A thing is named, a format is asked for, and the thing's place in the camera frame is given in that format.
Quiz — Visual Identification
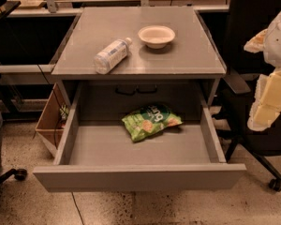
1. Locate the black chair wheel base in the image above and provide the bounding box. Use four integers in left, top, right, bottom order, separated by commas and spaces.
0, 169, 28, 185

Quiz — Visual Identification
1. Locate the black office chair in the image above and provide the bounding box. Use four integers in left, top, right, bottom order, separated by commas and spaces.
215, 0, 281, 192

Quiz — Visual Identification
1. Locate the grey drawer cabinet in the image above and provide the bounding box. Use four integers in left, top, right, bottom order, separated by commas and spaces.
52, 7, 227, 128

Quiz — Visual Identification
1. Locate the white bowl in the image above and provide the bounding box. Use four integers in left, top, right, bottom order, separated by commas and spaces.
138, 25, 175, 49

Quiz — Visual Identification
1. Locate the green rice chip bag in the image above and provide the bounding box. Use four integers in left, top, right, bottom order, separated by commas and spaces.
122, 104, 183, 143

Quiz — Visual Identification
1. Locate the clear plastic water bottle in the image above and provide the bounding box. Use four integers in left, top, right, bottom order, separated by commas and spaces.
94, 37, 132, 74

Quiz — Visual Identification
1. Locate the black floor cable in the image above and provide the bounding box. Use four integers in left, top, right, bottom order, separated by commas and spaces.
70, 192, 85, 225

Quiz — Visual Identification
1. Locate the open grey top drawer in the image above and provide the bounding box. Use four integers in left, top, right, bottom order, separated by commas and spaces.
32, 82, 247, 193

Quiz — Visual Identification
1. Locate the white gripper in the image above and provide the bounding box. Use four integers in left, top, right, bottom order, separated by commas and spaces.
244, 11, 281, 131

